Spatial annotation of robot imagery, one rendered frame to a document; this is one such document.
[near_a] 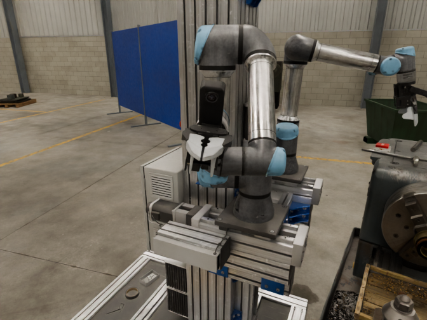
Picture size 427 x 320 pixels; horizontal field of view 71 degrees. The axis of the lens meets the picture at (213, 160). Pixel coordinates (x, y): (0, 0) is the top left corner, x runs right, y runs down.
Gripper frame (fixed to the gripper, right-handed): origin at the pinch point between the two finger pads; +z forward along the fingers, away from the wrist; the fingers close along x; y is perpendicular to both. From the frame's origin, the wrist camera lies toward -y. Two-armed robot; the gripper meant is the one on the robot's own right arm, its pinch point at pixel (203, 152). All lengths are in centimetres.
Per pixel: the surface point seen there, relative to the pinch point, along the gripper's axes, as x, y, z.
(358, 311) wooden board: -57, 60, -37
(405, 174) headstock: -83, 24, -81
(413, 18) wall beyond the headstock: -523, -187, -993
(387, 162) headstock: -79, 22, -89
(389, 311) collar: -49, 38, -15
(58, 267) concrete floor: 118, 176, -158
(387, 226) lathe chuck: -75, 43, -67
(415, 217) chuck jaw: -78, 33, -58
